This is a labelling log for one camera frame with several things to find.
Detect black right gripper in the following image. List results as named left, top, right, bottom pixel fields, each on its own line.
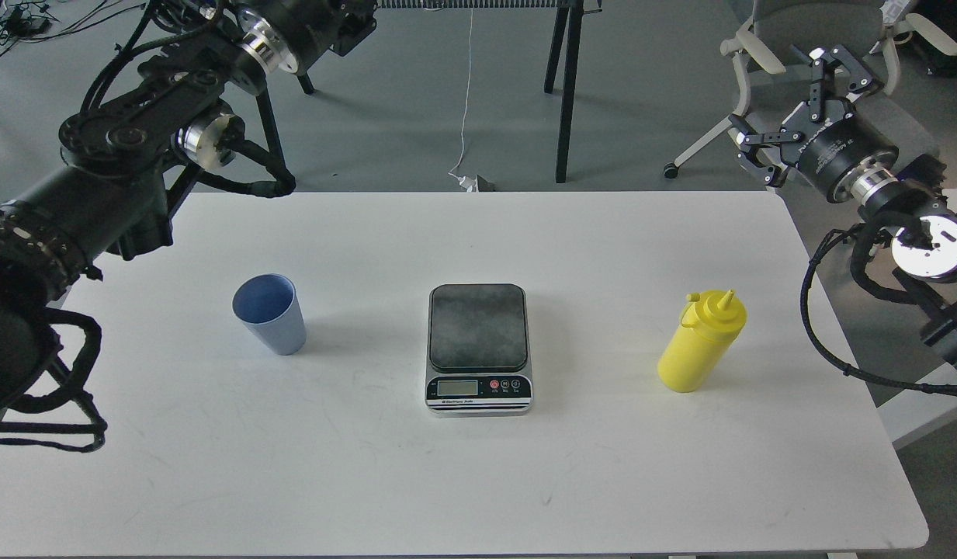
left=727, top=45, right=900, bottom=204

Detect yellow squeeze bottle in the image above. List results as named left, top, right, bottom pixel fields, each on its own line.
left=657, top=290, right=747, bottom=393

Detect blue plastic cup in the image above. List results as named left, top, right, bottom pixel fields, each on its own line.
left=232, top=273, right=307, bottom=355

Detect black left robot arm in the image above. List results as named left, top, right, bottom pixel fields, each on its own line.
left=0, top=1, right=379, bottom=453

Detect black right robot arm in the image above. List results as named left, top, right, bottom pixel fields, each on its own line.
left=727, top=45, right=957, bottom=397

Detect black digital kitchen scale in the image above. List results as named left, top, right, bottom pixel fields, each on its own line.
left=424, top=283, right=534, bottom=417

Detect grey office chair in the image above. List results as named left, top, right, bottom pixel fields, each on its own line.
left=663, top=0, right=957, bottom=180

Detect black legged background table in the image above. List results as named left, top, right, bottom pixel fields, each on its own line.
left=283, top=1, right=585, bottom=189

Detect white hanging cable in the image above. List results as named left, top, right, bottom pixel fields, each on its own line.
left=448, top=8, right=476, bottom=187

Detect black floor cables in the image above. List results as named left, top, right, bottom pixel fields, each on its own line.
left=0, top=0, right=149, bottom=69

